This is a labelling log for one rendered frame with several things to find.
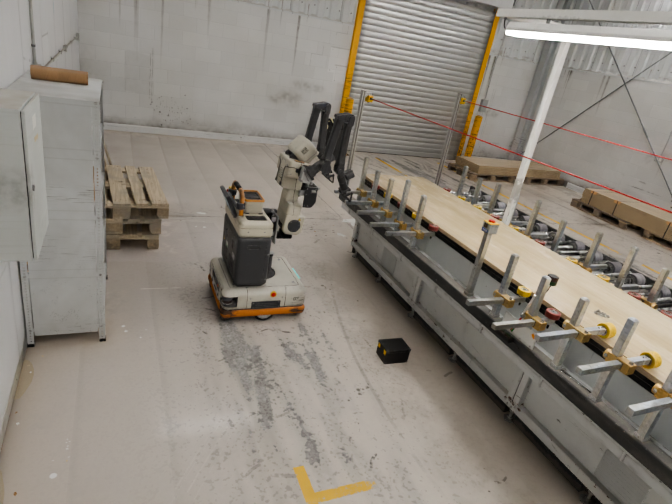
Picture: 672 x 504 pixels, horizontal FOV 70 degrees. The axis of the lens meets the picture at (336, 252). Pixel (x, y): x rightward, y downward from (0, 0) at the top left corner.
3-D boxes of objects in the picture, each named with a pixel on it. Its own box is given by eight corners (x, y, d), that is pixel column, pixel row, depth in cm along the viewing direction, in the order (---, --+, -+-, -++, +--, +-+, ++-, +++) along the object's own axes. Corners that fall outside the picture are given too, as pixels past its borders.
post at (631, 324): (593, 404, 230) (635, 320, 211) (587, 399, 233) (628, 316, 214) (598, 403, 232) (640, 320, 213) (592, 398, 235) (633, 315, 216)
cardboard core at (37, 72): (29, 65, 279) (87, 72, 292) (31, 63, 286) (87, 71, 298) (30, 79, 282) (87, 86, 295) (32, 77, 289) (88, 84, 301)
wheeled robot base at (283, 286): (220, 321, 355) (223, 292, 345) (207, 280, 407) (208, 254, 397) (305, 315, 383) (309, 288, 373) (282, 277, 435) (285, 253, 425)
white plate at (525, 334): (531, 350, 264) (537, 335, 260) (500, 324, 285) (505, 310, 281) (532, 350, 264) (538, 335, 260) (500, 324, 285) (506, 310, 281)
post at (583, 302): (551, 377, 253) (586, 299, 234) (547, 373, 255) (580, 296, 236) (556, 377, 254) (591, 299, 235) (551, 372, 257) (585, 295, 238)
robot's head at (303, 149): (293, 152, 342) (309, 138, 342) (285, 145, 359) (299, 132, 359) (305, 166, 350) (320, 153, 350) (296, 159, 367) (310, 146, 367)
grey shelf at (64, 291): (27, 347, 298) (0, 91, 237) (44, 279, 372) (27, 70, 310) (106, 341, 317) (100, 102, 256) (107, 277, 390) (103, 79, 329)
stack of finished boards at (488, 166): (559, 179, 1075) (562, 171, 1068) (477, 173, 968) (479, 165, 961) (534, 169, 1136) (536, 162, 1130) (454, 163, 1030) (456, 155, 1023)
